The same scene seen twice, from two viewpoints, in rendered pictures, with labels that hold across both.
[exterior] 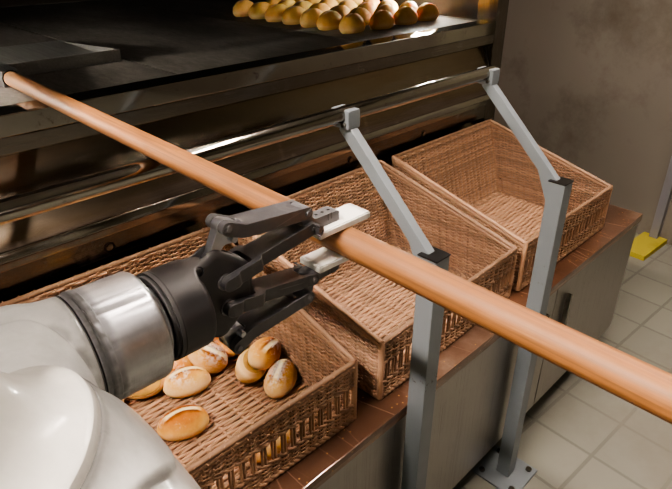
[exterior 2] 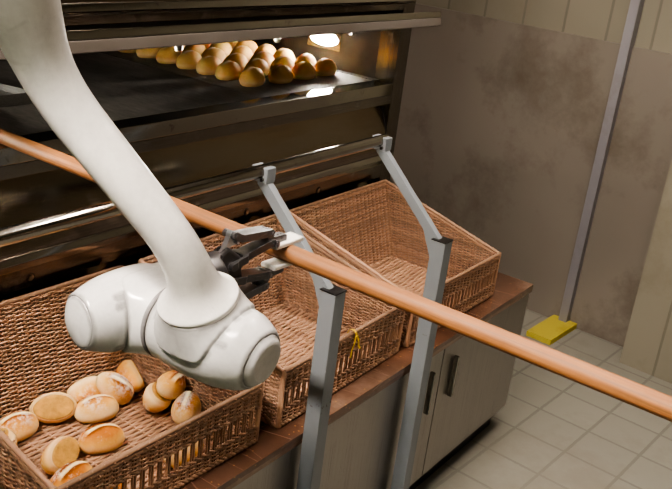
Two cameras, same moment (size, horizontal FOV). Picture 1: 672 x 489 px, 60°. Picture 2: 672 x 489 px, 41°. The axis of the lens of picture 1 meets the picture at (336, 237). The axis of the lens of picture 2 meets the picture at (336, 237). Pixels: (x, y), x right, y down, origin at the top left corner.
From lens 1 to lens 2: 91 cm
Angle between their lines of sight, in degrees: 13
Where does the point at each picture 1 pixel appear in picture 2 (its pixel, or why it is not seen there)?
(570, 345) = (409, 298)
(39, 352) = not seen: hidden behind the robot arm
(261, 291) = (245, 275)
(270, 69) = (184, 122)
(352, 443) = (255, 458)
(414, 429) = (308, 454)
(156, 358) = not seen: hidden behind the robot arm
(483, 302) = (369, 281)
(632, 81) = (539, 147)
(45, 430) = (225, 281)
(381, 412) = (280, 437)
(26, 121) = not seen: outside the picture
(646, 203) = (555, 282)
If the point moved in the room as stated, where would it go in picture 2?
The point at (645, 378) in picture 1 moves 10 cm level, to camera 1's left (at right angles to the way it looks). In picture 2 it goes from (439, 309) to (372, 306)
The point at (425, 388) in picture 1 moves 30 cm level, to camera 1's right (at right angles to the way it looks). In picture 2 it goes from (320, 411) to (449, 413)
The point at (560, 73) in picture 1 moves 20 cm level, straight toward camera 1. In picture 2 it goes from (466, 132) to (463, 141)
